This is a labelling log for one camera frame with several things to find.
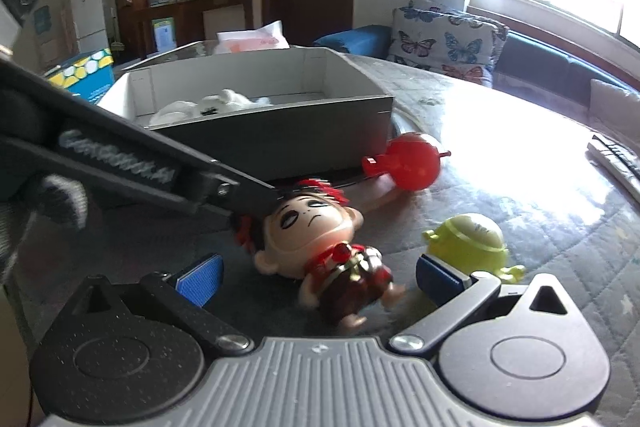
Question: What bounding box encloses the white remote control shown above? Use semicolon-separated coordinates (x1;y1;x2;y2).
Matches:
586;142;640;200

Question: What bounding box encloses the red-haired doll figure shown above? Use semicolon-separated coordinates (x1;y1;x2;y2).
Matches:
235;178;407;335

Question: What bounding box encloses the red round horned toy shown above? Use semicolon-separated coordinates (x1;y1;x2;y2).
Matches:
361;132;452;192

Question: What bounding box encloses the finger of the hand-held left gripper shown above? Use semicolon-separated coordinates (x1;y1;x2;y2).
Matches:
47;77;281;220

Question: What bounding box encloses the butterfly print pillow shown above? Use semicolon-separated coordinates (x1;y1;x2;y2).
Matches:
387;0;511;88

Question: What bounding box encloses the green alien toy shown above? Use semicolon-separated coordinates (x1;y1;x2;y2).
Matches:
421;213;527;284

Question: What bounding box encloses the white plush toy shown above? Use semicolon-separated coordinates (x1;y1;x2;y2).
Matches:
149;88;275;128

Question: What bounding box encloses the blue yellow carton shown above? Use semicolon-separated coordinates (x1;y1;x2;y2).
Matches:
44;48;117;105

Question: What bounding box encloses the pink white tissue packet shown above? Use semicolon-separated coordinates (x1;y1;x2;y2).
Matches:
215;21;291;55

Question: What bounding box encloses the person's left hand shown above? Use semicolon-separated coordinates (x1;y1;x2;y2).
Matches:
0;174;90;288

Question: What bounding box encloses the grey cardboard box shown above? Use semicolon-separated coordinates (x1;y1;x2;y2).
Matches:
97;42;396;185

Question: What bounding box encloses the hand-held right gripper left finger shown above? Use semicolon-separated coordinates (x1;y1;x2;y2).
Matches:
60;253;253;353

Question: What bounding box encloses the grey quilted table cover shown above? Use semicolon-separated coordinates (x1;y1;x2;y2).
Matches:
0;52;640;427

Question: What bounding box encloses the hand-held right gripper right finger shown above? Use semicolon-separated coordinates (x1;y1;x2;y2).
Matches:
390;254;583;353

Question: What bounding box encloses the blue sofa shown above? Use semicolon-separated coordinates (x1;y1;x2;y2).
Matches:
312;24;640;108

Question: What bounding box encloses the white refrigerator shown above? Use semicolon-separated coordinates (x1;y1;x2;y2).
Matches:
67;0;111;55

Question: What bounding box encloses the white pillow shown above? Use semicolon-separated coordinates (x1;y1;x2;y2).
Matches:
590;79;640;128

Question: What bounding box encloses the blue wall poster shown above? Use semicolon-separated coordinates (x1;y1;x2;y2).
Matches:
32;5;53;38

